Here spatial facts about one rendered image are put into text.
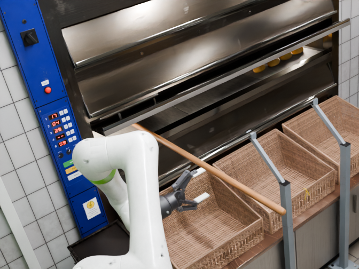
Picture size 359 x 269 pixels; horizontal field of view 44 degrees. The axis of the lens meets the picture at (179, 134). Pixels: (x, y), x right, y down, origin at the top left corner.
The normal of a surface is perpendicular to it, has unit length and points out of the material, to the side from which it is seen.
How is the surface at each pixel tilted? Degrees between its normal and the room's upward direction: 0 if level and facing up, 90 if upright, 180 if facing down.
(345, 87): 90
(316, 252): 90
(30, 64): 90
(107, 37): 70
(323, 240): 90
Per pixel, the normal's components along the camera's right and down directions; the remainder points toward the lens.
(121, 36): 0.47, 0.00
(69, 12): 0.57, 0.32
